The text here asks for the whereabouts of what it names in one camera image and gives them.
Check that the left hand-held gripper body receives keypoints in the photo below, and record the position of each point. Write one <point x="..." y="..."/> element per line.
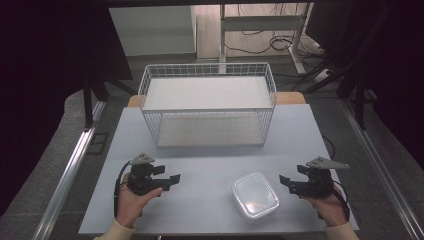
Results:
<point x="141" y="178"/>

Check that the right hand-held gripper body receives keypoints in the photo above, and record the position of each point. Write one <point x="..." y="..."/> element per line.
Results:
<point x="320" y="181"/>

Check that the clear plastic lidded container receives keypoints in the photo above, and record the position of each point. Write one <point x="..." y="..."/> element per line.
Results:
<point x="255" y="196"/>

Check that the person's left hand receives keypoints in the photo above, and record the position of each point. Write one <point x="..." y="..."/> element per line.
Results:
<point x="131" y="205"/>

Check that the person's right hand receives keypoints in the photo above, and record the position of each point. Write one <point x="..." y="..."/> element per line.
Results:
<point x="328" y="210"/>

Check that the dark floor socket plate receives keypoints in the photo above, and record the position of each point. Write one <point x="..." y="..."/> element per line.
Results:
<point x="98" y="143"/>

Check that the black metal stand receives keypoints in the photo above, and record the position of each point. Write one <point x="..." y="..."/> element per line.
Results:
<point x="88" y="106"/>
<point x="358" y="100"/>

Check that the black curtain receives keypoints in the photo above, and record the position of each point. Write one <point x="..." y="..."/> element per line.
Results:
<point x="393" y="66"/>
<point x="50" y="66"/>

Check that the white cabinet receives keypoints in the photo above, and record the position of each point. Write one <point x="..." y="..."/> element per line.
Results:
<point x="151" y="30"/>

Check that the aluminium floor rail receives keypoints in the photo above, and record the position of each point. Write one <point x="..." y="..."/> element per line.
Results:
<point x="383" y="173"/>
<point x="66" y="180"/>

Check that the white metal desk frame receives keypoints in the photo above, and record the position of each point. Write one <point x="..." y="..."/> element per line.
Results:
<point x="263" y="23"/>

